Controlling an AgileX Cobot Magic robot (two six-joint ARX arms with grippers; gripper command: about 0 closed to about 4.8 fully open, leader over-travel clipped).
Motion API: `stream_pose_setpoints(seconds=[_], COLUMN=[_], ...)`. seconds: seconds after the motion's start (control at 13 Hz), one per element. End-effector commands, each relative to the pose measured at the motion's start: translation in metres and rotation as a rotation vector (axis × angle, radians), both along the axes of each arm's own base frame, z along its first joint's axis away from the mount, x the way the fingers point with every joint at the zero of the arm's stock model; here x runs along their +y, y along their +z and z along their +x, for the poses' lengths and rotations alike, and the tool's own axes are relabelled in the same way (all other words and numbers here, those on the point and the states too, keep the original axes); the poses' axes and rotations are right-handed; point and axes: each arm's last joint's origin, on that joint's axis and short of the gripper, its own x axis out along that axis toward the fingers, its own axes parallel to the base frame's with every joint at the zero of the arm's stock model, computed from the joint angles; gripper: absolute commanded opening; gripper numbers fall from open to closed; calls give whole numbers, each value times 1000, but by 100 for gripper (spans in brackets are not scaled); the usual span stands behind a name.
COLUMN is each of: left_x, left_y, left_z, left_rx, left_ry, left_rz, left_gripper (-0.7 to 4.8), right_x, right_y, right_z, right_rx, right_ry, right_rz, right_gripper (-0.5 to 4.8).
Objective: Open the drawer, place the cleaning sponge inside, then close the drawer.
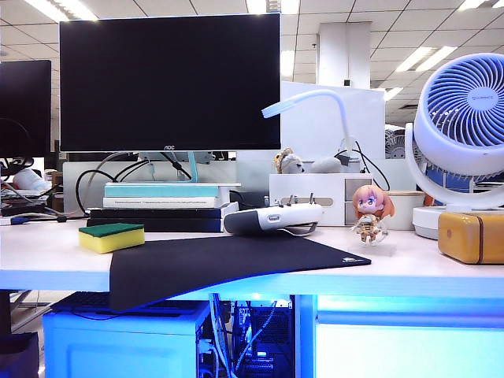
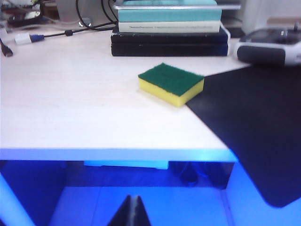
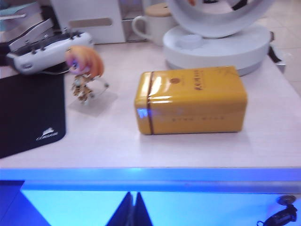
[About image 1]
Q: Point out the yellow green cleaning sponge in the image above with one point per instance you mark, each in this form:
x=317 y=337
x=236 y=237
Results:
x=110 y=241

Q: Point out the white desk drawer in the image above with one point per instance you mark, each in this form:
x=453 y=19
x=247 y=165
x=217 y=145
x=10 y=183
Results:
x=393 y=346

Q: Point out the small black box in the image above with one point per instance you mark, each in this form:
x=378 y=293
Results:
x=252 y=199

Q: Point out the white grey remote controller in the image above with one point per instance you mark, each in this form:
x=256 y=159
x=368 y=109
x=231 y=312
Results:
x=271 y=218

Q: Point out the cream plush animal toy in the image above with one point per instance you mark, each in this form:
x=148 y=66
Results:
x=291 y=163

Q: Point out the white desktop organizer box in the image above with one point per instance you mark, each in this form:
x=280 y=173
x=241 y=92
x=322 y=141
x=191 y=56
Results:
x=307 y=185

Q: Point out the black mouse pad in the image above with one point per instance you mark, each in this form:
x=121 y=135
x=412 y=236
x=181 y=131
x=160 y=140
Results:
x=216 y=256

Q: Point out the grey soft plush lump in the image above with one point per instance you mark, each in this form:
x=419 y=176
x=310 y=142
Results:
x=325 y=164

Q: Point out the white partition board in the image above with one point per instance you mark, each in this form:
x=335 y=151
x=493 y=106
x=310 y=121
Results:
x=307 y=134

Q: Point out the black flat box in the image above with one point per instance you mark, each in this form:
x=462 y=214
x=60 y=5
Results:
x=177 y=225
x=157 y=213

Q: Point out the white gooseneck desk lamp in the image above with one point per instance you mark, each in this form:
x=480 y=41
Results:
x=277 y=107

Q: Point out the teal book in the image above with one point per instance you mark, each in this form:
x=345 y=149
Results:
x=157 y=191

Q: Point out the white book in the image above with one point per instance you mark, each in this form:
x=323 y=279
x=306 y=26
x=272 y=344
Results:
x=157 y=202

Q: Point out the orange haired anime figurine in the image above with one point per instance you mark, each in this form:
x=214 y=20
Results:
x=368 y=199

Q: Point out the black AOC computer monitor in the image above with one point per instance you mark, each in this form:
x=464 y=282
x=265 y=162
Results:
x=169 y=78

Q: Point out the black computer tower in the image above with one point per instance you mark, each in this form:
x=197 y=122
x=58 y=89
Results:
x=275 y=330

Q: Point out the small white background fan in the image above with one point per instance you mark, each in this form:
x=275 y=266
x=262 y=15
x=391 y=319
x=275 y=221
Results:
x=393 y=141

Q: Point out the white container with wooden lid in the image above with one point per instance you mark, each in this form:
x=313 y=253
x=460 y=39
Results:
x=402 y=214

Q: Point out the white desk leg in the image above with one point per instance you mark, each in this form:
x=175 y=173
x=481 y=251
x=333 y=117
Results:
x=306 y=338

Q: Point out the small orange object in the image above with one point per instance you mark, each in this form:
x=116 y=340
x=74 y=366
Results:
x=429 y=200

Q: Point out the frosted desk divider panel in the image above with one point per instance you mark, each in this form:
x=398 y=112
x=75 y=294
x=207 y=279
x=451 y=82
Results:
x=67 y=183

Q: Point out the white desk fan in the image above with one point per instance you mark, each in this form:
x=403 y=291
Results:
x=441 y=153

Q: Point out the white bottle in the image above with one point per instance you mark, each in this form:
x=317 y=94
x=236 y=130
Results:
x=31 y=179

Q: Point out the black flat device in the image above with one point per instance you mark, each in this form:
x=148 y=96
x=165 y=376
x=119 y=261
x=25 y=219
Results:
x=23 y=208

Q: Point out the black frameless computer monitor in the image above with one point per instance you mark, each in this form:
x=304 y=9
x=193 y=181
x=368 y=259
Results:
x=23 y=106

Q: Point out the dark fabric chair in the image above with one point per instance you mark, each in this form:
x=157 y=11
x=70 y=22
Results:
x=19 y=354

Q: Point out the white pedestal cabinet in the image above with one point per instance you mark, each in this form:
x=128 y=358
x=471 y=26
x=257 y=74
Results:
x=118 y=346

